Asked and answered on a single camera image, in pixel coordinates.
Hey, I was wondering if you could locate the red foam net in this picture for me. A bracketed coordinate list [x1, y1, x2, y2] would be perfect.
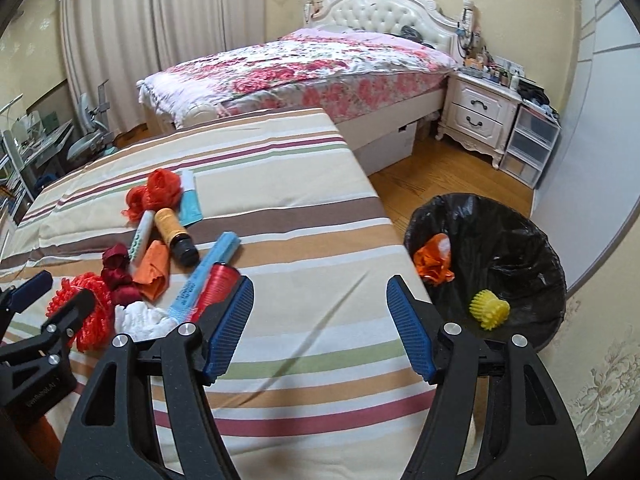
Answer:
[46, 272, 114, 353]

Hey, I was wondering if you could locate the white tissue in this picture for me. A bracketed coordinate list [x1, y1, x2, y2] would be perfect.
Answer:
[114, 301, 178, 342]

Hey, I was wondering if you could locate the orange paper piece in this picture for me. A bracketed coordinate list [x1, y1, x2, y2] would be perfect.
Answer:
[132, 240, 170, 302]

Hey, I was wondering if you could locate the white green tube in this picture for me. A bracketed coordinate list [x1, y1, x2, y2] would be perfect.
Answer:
[128, 210, 155, 268]

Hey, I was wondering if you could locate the yellow foam net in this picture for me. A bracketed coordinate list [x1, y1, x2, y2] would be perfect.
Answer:
[469, 289, 511, 330]

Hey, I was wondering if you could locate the amber bottle black cap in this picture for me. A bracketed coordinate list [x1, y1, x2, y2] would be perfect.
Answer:
[154, 208, 200, 268]

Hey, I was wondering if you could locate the orange red fabric flower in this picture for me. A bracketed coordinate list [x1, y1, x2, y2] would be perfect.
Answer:
[122, 168, 182, 223]

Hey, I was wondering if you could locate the long blue sachet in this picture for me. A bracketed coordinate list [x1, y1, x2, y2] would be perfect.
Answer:
[168, 232, 241, 323]

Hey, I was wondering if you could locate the teal white tube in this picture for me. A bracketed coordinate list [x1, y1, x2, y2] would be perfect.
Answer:
[179, 168, 203, 226]

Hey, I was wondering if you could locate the orange plastic wrapper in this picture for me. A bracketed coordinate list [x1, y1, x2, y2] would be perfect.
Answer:
[412, 233, 454, 286]

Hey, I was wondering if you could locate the black trash bin with bag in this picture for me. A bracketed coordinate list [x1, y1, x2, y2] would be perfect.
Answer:
[404, 193, 567, 351]

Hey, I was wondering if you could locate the desk with clutter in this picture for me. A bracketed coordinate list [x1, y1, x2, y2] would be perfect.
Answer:
[1, 93, 75, 224]

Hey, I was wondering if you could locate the striped bed cover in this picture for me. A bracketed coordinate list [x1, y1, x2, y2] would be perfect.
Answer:
[1, 110, 434, 479]

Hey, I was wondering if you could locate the grey office chair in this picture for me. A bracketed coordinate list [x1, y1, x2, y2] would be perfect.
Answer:
[66, 80, 117, 165]

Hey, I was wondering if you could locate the white sliding wardrobe door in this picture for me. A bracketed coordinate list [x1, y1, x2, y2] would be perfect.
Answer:
[532, 0, 639, 292]

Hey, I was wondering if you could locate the beige curtain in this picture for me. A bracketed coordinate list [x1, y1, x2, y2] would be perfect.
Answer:
[58, 0, 265, 132]

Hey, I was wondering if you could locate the plastic drawer unit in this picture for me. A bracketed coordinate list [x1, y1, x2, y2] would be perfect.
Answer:
[500, 100, 561, 188]

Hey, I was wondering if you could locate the white cardboard box under bed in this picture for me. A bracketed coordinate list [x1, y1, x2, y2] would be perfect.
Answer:
[355, 122, 418, 176]

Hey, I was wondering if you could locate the white nightstand with drawers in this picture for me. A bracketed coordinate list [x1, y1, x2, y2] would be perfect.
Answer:
[436, 72, 522, 169]

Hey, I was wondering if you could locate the clutter on nightstand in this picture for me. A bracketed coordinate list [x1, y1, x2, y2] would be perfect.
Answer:
[457, 24, 552, 110]

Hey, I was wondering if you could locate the bed with floral quilt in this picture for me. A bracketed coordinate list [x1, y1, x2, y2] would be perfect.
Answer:
[137, 27, 457, 152]

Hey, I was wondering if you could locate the white tufted headboard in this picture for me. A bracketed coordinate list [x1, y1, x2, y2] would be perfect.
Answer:
[303, 0, 478, 61]

